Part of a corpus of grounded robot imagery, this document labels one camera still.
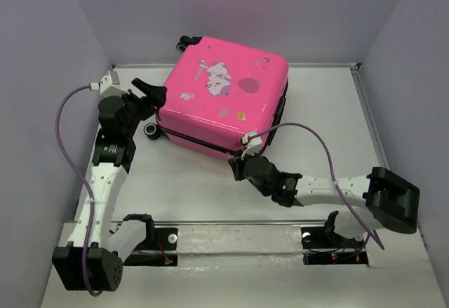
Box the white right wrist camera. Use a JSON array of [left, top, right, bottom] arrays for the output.
[[241, 130, 263, 159]]

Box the pink hard-shell suitcase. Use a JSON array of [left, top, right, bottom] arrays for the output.
[[144, 36, 288, 159]]

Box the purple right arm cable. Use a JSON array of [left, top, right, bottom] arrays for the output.
[[254, 122, 385, 251]]

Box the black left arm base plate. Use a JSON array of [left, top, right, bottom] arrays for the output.
[[123, 227, 178, 267]]

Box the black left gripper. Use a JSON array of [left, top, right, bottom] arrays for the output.
[[121, 79, 168, 138]]

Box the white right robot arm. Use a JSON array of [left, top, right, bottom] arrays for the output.
[[228, 154, 420, 246]]

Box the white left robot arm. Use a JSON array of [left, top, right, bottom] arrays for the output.
[[52, 78, 167, 297]]

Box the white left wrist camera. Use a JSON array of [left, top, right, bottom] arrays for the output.
[[89, 70, 128, 98]]

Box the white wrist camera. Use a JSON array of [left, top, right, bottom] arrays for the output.
[[89, 70, 128, 98], [241, 130, 263, 159]]

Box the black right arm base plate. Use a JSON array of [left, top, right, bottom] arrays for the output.
[[301, 227, 369, 266]]

